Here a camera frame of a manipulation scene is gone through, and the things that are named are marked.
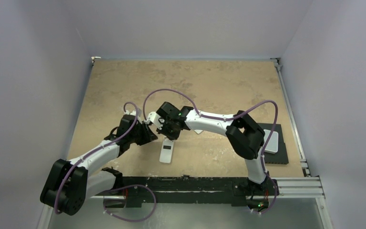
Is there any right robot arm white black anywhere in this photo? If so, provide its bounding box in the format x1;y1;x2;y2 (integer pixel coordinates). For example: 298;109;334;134
147;102;267;194

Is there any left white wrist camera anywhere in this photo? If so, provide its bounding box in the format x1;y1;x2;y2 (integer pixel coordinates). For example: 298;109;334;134
124;108;142;118

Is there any purple loop cable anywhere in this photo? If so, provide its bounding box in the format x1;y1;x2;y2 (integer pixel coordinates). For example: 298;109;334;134
102;187;157;224

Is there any white device on box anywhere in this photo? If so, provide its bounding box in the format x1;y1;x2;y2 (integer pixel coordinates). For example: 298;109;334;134
264;129;279;154

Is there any aluminium frame rail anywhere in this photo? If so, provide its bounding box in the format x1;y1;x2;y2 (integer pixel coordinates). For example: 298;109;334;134
271;58;325;199

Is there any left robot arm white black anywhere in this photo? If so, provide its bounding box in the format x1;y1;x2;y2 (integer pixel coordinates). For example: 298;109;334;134
40;114;158;216

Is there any black perforated box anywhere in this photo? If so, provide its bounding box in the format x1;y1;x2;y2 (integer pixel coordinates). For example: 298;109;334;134
264;124;289;165

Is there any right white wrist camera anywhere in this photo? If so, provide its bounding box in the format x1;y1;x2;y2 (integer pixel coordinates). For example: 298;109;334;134
144;112;164;129

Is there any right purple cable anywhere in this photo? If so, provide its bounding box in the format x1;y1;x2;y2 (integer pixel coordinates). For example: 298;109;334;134
142;89;280;216

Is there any white battery cover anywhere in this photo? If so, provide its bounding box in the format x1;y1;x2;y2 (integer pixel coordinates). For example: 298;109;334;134
194;129;203;135

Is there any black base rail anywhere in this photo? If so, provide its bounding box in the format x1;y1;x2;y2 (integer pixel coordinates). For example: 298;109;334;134
122;177;268;208

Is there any white red remote control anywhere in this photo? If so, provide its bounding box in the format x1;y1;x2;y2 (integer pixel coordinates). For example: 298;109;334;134
159;137;174;164

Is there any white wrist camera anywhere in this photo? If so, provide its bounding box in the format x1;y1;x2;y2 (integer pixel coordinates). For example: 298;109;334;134
124;108;142;118
144;112;164;129

